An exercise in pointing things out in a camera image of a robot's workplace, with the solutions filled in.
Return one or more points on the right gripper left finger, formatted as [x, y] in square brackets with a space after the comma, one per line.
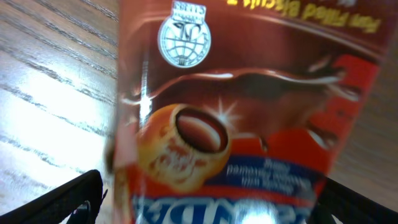
[77, 201]

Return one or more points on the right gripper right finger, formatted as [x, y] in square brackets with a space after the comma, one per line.
[339, 203]

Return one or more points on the red Hello Panda box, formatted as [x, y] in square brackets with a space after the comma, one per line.
[235, 111]

